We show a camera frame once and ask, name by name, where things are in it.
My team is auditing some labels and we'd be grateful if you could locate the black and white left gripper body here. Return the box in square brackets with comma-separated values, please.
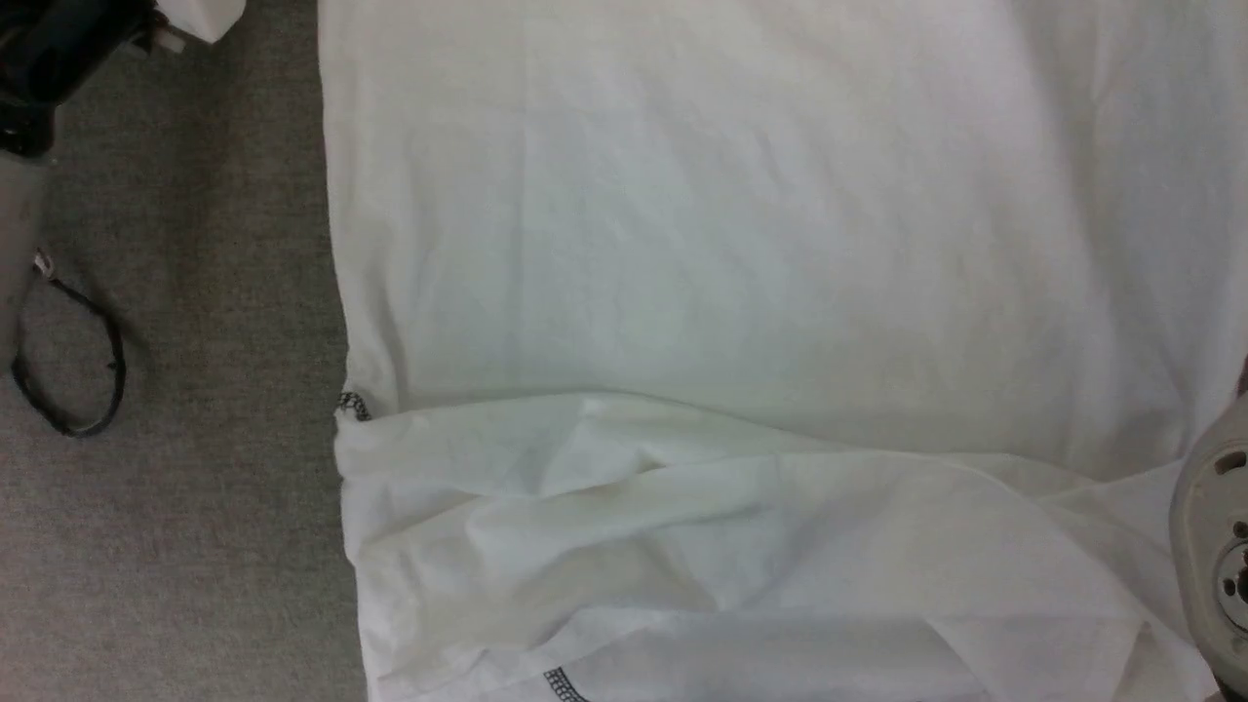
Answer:
[152, 0, 248, 46]

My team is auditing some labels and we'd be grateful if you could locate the white garment with black stitching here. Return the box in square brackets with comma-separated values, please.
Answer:
[316, 0, 1248, 702]

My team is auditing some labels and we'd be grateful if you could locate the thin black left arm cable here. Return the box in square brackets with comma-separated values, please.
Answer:
[11, 252, 129, 439]

